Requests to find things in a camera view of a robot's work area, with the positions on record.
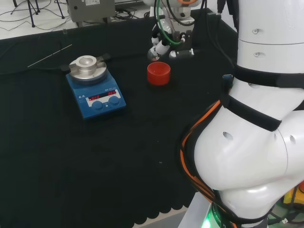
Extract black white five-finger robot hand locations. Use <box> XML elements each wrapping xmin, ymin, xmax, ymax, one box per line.
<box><xmin>148</xmin><ymin>21</ymin><xmax>177</xmax><ymax>60</ymax></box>

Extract clear round-bottom glass flask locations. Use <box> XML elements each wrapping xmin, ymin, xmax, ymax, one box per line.
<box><xmin>147</xmin><ymin>46</ymin><xmax>164</xmax><ymax>63</ymax></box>

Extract red round plastic cup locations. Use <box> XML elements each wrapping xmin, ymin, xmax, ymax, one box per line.
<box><xmin>147</xmin><ymin>61</ymin><xmax>171</xmax><ymax>86</ymax></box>

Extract blue base heater steel plate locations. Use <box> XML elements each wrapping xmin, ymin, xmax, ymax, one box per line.
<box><xmin>60</xmin><ymin>54</ymin><xmax>127</xmax><ymax>122</ymax></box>

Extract grey metal box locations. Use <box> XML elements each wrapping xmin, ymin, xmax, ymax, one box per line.
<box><xmin>67</xmin><ymin>0</ymin><xmax>117</xmax><ymax>24</ymax></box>

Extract black tripod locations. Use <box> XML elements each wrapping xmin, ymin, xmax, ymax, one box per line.
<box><xmin>54</xmin><ymin>0</ymin><xmax>66</xmax><ymax>19</ymax></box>
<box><xmin>23</xmin><ymin>0</ymin><xmax>41</xmax><ymax>28</ymax></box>

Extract thin glass rod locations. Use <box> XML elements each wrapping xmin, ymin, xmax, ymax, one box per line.
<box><xmin>27</xmin><ymin>44</ymin><xmax>73</xmax><ymax>68</ymax></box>

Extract black bench cloth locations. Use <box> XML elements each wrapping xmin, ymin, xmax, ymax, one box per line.
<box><xmin>0</xmin><ymin>8</ymin><xmax>238</xmax><ymax>228</ymax></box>

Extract yellow stop button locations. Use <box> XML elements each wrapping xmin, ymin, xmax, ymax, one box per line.
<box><xmin>283</xmin><ymin>185</ymin><xmax>304</xmax><ymax>205</ymax></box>

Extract green cable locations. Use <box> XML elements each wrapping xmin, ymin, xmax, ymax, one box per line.
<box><xmin>153</xmin><ymin>0</ymin><xmax>182</xmax><ymax>46</ymax></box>

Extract orange cable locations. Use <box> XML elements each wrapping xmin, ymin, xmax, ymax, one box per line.
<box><xmin>180</xmin><ymin>99</ymin><xmax>238</xmax><ymax>228</ymax></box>

